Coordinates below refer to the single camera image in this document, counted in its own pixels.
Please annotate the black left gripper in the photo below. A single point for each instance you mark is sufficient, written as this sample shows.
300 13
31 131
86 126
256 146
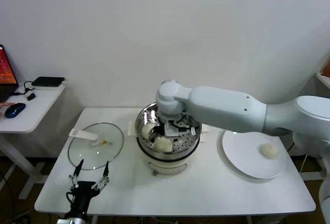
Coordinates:
82 194

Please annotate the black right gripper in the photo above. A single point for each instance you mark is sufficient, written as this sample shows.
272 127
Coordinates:
159 129

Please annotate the white steamed baozi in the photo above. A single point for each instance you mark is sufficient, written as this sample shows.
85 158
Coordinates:
269 151
163 145
146 130

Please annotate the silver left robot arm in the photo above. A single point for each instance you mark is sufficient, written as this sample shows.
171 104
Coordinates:
74 220

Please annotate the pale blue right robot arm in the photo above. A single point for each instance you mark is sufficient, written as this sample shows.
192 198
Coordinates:
227 108

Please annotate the stainless steel steamer basket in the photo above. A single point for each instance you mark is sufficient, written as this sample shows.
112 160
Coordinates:
143 117

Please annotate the person's hand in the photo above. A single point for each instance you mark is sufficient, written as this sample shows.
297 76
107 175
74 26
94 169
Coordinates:
5 104

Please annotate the white electric cooker pot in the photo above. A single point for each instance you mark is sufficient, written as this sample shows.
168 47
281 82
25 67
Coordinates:
167 166

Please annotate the white round plate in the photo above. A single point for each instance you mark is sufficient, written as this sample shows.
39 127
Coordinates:
239 151

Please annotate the white side desk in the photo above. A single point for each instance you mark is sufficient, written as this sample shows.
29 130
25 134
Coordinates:
28 115

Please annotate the small black dongle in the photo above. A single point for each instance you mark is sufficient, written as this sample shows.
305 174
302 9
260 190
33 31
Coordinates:
31 97

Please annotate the blue computer mouse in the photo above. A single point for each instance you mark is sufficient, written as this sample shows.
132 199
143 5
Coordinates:
15 110

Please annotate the flat black box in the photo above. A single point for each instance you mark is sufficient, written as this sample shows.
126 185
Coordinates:
47 81

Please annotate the laptop with red screen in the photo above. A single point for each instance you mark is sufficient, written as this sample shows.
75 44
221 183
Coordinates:
5 71

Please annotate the white shelf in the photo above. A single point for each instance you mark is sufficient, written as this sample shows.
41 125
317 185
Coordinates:
323 79

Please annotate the orange object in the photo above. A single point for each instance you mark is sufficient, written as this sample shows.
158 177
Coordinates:
327 69

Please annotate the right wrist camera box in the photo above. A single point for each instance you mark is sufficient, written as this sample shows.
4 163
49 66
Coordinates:
175 129

